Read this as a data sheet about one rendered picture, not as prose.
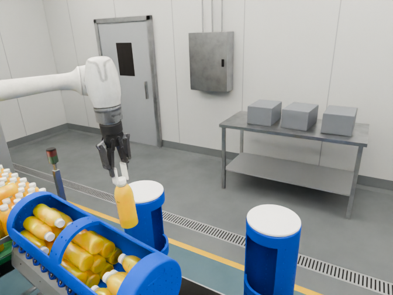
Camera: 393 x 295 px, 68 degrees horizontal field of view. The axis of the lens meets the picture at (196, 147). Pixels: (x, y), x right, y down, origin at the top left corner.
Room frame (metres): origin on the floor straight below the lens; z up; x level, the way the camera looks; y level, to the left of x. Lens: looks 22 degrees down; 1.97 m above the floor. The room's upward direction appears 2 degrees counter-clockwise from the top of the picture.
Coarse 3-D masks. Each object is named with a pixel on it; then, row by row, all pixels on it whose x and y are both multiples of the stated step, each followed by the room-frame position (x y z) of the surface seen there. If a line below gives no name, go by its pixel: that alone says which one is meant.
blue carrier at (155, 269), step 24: (48, 192) 1.36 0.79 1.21; (24, 216) 1.25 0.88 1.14; (72, 216) 1.34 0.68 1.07; (24, 240) 1.08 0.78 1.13; (120, 240) 1.09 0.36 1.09; (48, 264) 0.95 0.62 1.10; (120, 264) 1.05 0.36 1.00; (144, 264) 0.79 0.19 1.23; (168, 264) 0.83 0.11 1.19; (72, 288) 0.85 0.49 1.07; (120, 288) 0.73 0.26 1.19; (144, 288) 0.73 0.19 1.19; (168, 288) 0.82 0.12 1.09
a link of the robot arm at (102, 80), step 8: (96, 56) 0.97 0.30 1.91; (104, 56) 0.97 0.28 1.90; (88, 64) 0.93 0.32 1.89; (96, 64) 0.92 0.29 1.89; (104, 64) 0.93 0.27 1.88; (112, 64) 0.95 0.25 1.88; (88, 72) 0.92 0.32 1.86; (96, 72) 0.92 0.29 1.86; (104, 72) 0.92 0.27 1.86; (112, 72) 0.94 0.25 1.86; (88, 80) 0.92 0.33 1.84; (96, 80) 0.91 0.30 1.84; (104, 80) 0.92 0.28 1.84; (112, 80) 0.93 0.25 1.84; (88, 88) 0.93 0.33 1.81; (96, 88) 0.91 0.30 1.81; (104, 88) 0.91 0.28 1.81; (112, 88) 0.93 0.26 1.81; (88, 96) 0.96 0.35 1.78; (96, 96) 0.91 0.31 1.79; (104, 96) 0.91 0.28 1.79; (112, 96) 0.93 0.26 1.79; (120, 96) 0.97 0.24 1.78; (96, 104) 0.92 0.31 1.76; (104, 104) 0.92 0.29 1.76; (112, 104) 0.93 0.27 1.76
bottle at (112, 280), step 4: (108, 276) 0.84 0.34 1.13; (112, 276) 0.83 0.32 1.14; (116, 276) 0.82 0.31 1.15; (120, 276) 0.82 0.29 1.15; (124, 276) 0.83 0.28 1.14; (108, 280) 0.82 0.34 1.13; (112, 280) 0.81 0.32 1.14; (116, 280) 0.81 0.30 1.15; (120, 280) 0.80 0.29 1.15; (108, 284) 0.81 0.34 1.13; (112, 284) 0.80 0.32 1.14; (116, 284) 0.79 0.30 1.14; (120, 284) 0.79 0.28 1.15; (108, 288) 0.80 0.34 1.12; (112, 288) 0.79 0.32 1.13; (116, 288) 0.78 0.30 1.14; (112, 292) 0.78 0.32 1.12; (116, 292) 0.77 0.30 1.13
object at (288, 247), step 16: (256, 240) 1.20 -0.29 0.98; (272, 240) 1.16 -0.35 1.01; (288, 240) 1.16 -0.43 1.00; (256, 256) 1.42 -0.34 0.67; (272, 256) 1.42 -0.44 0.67; (288, 256) 1.16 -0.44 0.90; (256, 272) 1.42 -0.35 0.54; (272, 272) 1.42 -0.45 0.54; (288, 272) 1.17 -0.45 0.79; (256, 288) 1.42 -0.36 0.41; (272, 288) 1.41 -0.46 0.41; (288, 288) 1.17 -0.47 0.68
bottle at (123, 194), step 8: (128, 184) 0.99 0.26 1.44; (120, 192) 0.95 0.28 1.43; (128, 192) 0.95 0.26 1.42; (120, 200) 0.94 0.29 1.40; (128, 200) 0.95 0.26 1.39; (120, 208) 0.94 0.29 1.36; (128, 208) 0.94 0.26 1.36; (120, 216) 0.94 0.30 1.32; (128, 216) 0.94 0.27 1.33; (136, 216) 0.97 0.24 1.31; (120, 224) 0.95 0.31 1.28; (128, 224) 0.94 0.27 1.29; (136, 224) 0.96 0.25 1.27
